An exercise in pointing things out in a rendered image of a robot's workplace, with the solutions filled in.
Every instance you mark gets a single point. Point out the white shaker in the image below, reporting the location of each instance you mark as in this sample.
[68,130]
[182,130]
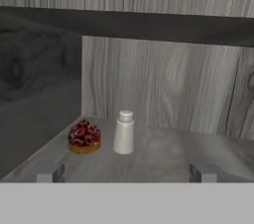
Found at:
[123,135]

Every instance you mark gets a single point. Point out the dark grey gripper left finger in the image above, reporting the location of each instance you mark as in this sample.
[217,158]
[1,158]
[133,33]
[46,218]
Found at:
[49,172]

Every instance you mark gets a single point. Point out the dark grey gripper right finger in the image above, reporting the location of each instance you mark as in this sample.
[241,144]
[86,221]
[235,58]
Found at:
[205,172]

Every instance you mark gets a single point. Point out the grey wood cabinet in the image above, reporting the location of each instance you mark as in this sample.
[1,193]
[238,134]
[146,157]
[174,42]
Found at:
[158,79]

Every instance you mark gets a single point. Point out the red berry tart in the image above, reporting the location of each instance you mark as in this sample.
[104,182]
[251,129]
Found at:
[84,137]

